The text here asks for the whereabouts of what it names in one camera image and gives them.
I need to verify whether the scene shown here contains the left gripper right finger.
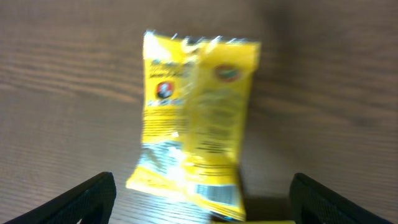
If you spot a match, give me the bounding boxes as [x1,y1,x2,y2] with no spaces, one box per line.
[289,173,392,224]

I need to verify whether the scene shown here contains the yellow snack bag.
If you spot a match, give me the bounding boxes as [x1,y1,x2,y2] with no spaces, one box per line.
[126,30,261,222]

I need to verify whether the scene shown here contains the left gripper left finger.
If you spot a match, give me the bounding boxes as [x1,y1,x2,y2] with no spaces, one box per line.
[5,172,117,224]

